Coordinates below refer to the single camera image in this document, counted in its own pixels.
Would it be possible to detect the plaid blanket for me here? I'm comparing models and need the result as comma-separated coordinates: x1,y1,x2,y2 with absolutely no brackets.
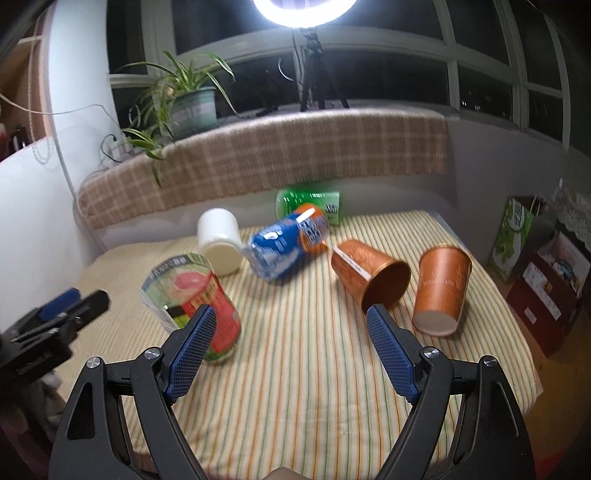
76,108,450,230

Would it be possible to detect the thin white cable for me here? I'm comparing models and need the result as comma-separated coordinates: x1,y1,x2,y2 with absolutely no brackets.
0,92,122,139

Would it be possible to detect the white power strip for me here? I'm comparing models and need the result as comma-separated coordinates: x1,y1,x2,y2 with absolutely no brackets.
100,133,141,163

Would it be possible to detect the green paper bag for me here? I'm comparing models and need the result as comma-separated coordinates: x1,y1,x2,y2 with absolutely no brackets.
488,196,557,284

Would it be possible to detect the plain copper paper cup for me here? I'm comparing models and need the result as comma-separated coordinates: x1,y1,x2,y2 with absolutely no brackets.
412,246,473,337

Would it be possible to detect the black tripod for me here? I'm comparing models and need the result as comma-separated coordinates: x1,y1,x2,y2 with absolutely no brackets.
290,28,351,113

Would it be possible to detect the striped table cloth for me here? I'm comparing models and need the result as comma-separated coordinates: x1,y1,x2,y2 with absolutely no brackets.
83,209,544,468

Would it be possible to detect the copper paper cup white label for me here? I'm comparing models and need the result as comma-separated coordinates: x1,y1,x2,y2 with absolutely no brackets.
331,239,412,314

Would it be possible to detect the potted spider plant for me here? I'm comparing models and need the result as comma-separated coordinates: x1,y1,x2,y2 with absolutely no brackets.
111,51,239,186

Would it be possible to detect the ring light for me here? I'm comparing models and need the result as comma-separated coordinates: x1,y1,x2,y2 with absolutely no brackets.
252,0,359,31

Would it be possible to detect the red cardboard box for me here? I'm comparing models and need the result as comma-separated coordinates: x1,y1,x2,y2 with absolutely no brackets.
505,225,591,357

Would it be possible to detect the white lace cloth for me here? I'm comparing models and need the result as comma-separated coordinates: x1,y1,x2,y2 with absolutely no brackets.
551,179,591,241

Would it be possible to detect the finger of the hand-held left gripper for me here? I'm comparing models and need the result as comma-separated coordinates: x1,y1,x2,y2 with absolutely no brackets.
11,290,112,344
21,288,83,329

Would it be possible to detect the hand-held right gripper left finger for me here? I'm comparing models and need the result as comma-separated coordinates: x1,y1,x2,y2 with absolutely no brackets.
51,304,218,480

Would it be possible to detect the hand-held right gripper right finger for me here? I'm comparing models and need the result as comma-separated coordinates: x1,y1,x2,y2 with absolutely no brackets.
366,303,537,480

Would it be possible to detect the red and green paper cup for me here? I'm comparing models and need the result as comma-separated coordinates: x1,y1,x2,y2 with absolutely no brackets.
141,253,242,365

